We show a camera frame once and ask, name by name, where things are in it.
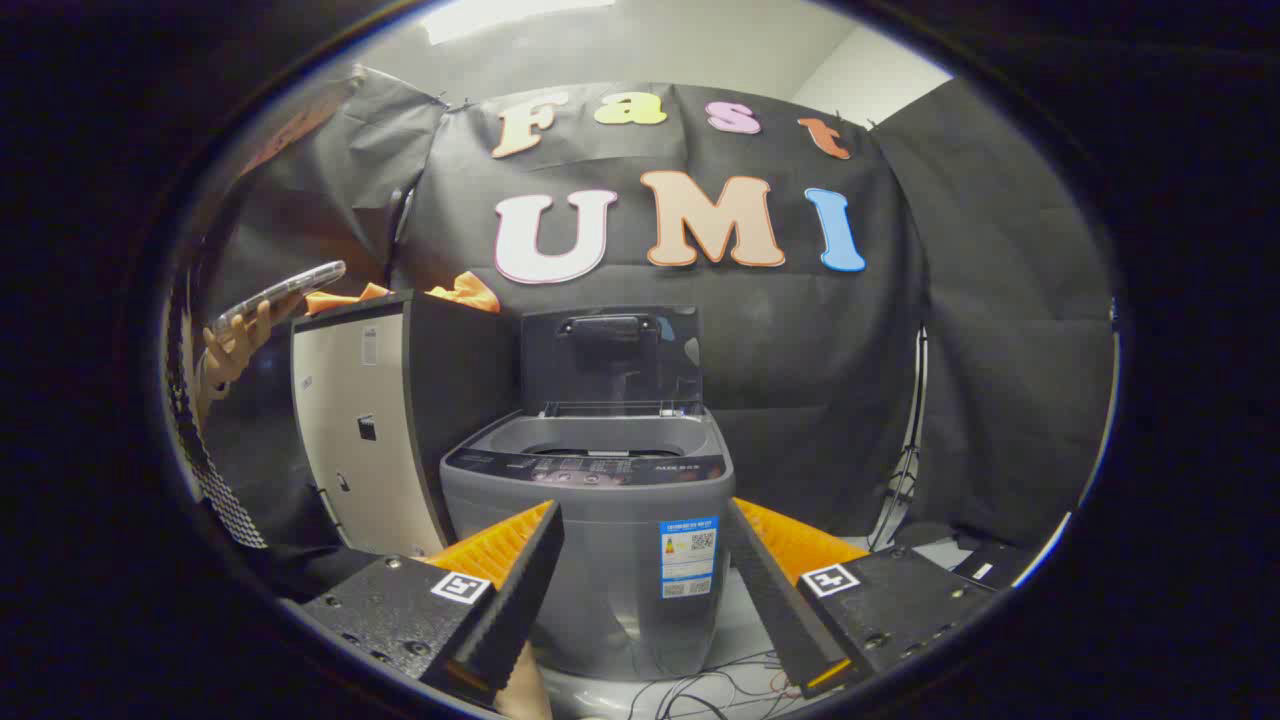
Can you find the dark washing machine lid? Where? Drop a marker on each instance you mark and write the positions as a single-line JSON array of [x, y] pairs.
[[610, 375]]

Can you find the black backdrop cloth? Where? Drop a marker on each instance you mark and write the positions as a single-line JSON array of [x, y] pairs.
[[800, 350]]

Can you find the black light stand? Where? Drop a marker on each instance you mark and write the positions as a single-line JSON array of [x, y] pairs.
[[910, 450]]

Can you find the grey washing machine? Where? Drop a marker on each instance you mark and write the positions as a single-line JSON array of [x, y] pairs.
[[610, 560]]

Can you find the person's checked sleeve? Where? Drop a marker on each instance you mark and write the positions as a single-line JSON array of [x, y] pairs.
[[225, 500]]

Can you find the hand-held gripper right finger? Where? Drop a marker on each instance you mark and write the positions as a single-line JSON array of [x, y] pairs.
[[770, 600]]

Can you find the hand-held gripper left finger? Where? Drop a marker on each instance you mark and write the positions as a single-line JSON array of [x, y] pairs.
[[520, 590]]

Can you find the black box on floor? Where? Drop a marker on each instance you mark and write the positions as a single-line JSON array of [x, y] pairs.
[[990, 565]]

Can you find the white cabinet with black side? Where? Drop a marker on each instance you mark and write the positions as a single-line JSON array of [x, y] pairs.
[[350, 440]]

